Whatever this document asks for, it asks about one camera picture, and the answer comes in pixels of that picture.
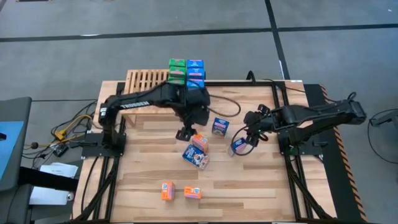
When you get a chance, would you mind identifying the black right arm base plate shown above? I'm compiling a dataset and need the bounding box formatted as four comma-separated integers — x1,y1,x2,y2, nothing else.
277,130,324,157

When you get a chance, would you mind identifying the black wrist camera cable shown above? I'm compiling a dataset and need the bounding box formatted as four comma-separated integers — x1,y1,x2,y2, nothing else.
231,124,266,156
206,94,242,118

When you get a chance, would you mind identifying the orange Mini-Wheats cereal box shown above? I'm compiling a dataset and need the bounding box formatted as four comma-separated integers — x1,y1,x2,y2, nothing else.
160,181,176,202
183,185,203,200
192,133,210,153

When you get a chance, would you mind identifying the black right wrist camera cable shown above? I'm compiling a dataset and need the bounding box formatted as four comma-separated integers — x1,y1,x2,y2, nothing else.
231,124,266,156

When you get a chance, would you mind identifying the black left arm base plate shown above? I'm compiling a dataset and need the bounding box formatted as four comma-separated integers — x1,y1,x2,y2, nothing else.
81,132,127,158

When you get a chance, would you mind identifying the blue panel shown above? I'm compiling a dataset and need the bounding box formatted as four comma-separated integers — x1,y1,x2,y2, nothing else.
0,120,25,182

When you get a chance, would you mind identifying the white paper sheet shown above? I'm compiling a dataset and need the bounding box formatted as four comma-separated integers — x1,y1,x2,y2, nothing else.
39,162,79,179
29,185,75,206

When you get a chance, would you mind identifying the yellow power cable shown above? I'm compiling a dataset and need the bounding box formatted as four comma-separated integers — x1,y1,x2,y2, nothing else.
53,114,94,141

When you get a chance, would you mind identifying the grey metal stand leg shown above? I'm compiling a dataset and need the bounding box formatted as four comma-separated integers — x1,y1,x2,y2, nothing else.
369,108,398,128

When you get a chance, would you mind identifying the black left wrist camera cable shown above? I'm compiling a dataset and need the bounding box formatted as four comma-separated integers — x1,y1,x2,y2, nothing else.
206,94,242,118

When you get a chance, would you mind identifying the black power adapter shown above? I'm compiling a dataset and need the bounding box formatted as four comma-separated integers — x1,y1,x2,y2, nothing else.
52,143,70,157

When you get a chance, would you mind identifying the blue Frosted Flakes cereal box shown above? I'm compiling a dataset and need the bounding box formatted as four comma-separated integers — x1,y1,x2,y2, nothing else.
211,117,231,138
182,144,211,171
227,138,249,157

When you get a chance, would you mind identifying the thin black floor cable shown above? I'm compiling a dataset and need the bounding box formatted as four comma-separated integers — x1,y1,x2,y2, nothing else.
368,108,398,165

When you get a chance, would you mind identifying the wooden slatted shelf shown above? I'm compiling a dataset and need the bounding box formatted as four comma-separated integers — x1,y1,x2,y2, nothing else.
120,68,187,127

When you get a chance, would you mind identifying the dark grey side table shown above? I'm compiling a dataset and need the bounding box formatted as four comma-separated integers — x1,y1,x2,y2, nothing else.
0,96,33,192

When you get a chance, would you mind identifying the black flat bar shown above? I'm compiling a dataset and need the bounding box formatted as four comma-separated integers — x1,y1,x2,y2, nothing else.
18,166,79,192

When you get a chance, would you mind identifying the black aluminium table frame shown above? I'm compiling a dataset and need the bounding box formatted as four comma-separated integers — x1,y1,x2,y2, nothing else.
73,80,336,224

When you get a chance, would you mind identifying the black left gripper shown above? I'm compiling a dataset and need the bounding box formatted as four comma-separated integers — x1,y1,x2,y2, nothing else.
175,102,211,141

